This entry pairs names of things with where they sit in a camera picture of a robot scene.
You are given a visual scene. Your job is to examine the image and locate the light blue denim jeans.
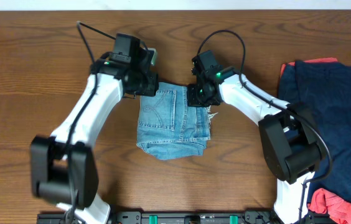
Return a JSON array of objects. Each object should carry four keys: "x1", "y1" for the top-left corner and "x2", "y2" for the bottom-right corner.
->
[{"x1": 136, "y1": 82, "x2": 215, "y2": 160}]

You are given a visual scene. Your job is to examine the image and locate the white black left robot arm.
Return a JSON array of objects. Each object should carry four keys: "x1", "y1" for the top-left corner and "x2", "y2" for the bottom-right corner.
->
[{"x1": 30, "y1": 34, "x2": 159, "y2": 223}]

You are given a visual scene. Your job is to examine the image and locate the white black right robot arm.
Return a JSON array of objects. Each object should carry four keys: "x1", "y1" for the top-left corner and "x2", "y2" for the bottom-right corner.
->
[{"x1": 187, "y1": 50, "x2": 331, "y2": 223}]

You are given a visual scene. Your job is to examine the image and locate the dark navy garment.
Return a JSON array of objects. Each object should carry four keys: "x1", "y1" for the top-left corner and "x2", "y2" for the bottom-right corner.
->
[{"x1": 276, "y1": 60, "x2": 351, "y2": 214}]

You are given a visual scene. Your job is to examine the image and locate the red pink garment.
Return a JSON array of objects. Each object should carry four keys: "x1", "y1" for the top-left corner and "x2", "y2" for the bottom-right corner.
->
[{"x1": 279, "y1": 57, "x2": 351, "y2": 224}]

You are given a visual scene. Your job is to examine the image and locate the black rail with green clips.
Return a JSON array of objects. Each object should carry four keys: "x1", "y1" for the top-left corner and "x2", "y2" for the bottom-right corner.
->
[{"x1": 37, "y1": 210, "x2": 278, "y2": 224}]

